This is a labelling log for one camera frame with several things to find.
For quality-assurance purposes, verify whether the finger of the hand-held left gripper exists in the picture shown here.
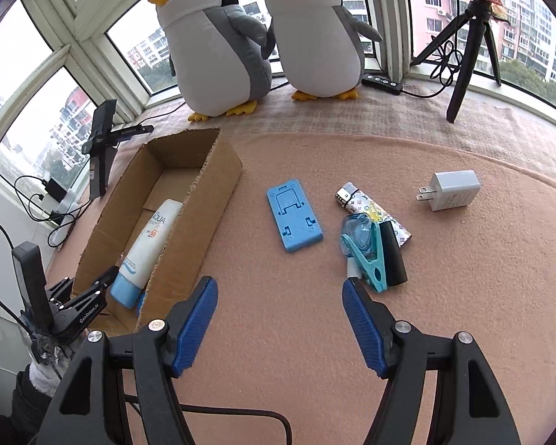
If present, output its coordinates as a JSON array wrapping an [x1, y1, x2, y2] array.
[[46, 277, 73, 307], [67, 265, 120, 334]]

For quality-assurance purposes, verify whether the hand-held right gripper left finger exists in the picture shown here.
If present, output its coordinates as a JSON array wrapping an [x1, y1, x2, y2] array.
[[36, 276, 219, 445]]

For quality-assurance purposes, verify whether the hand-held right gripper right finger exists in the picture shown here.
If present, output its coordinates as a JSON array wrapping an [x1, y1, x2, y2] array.
[[342, 277, 522, 445]]

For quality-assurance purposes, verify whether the teal plastic clip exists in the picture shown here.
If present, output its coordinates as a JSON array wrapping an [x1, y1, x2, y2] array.
[[340, 221, 389, 294]]

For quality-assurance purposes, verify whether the white blue sunscreen tube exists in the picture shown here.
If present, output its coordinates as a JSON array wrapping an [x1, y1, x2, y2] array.
[[110, 198, 185, 309]]

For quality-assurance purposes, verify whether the black rectangular case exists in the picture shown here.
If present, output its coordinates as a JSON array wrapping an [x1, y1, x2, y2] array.
[[379, 220, 409, 287]]

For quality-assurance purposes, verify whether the round blue tape measure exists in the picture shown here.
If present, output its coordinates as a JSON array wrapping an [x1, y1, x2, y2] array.
[[340, 213, 376, 258]]

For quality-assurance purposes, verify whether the cardboard box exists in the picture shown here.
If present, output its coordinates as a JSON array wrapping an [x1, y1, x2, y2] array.
[[72, 127, 244, 335]]

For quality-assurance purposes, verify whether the patterned white lighter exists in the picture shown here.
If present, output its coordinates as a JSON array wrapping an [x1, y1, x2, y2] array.
[[336, 182, 413, 247]]

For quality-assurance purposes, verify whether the blue plastic phone stand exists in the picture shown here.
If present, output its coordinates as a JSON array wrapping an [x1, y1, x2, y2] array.
[[266, 178, 325, 254]]

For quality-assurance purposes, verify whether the white charger plug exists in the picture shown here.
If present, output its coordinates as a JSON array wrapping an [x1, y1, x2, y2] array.
[[416, 170, 483, 212]]

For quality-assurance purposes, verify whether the person's left forearm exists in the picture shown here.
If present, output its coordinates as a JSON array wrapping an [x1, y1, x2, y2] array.
[[10, 359, 64, 433]]

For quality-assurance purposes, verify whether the white power strip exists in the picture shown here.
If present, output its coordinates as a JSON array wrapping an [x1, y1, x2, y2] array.
[[51, 197, 85, 228]]

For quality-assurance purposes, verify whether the black power adapter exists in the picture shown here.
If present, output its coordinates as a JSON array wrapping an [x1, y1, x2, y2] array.
[[44, 178, 68, 200]]

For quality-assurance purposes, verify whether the checkered beige cloth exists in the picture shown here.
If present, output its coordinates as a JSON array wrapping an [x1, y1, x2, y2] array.
[[113, 73, 556, 191]]

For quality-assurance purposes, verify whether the black inline remote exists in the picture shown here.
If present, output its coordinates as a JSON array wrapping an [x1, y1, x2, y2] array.
[[361, 73, 405, 96]]

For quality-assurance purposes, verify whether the large penguin plush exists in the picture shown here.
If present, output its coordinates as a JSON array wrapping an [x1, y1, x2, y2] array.
[[148, 0, 277, 122]]

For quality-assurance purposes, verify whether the black tripod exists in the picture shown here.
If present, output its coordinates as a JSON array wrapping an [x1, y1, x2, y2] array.
[[410, 0, 504, 124]]

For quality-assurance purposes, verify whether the small penguin plush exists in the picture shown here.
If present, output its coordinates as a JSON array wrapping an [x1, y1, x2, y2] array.
[[263, 0, 383, 102]]

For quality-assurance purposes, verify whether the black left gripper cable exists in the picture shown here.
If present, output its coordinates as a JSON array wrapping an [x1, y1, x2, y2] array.
[[0, 220, 23, 331]]

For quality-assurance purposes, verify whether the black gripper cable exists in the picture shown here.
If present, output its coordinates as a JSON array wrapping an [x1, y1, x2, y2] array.
[[0, 220, 23, 331], [123, 392, 294, 445]]

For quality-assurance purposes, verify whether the black adapter cable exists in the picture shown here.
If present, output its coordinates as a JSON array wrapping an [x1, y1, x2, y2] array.
[[14, 174, 75, 249]]

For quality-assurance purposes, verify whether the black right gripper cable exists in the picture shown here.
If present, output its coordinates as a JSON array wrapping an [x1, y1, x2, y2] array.
[[123, 392, 294, 445]]

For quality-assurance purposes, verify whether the white window frame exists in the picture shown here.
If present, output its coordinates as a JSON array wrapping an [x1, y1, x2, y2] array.
[[0, 0, 556, 168]]

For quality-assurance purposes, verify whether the black ring light cable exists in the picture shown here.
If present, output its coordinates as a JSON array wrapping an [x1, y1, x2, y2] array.
[[401, 39, 467, 101]]

